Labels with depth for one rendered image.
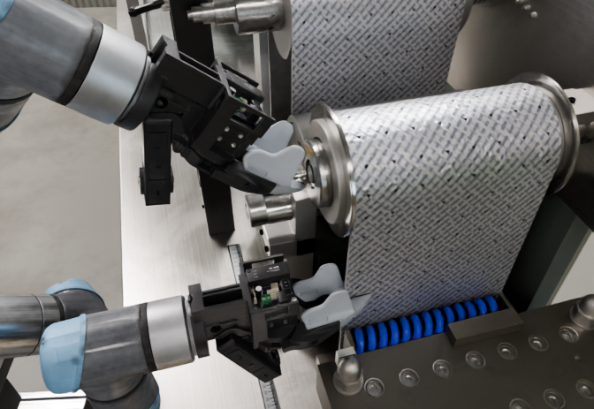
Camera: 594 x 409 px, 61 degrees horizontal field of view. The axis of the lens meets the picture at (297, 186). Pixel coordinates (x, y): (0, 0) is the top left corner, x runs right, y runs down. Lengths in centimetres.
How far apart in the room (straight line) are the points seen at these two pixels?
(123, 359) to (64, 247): 179
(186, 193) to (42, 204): 158
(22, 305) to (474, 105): 56
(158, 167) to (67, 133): 252
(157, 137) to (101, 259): 179
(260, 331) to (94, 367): 17
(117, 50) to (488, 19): 58
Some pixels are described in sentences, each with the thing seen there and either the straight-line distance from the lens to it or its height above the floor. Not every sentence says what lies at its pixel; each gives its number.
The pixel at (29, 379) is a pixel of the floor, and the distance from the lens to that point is 201.
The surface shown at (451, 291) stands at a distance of 71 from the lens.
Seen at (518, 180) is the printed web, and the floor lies 124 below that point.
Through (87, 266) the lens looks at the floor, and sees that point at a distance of 224.
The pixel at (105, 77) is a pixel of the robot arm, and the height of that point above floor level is 141.
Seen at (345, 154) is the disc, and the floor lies 131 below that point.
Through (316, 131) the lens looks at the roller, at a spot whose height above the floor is 129.
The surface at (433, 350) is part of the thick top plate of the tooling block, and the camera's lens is 69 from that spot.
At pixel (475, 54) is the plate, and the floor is 122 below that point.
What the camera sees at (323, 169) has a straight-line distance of 51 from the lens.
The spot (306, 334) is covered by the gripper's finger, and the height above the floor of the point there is 110.
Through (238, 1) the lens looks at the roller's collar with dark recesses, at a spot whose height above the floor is 136.
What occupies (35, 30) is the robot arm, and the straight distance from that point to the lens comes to 42.
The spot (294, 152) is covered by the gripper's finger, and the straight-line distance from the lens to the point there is 51.
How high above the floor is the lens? 161
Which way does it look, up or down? 42 degrees down
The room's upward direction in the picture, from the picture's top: straight up
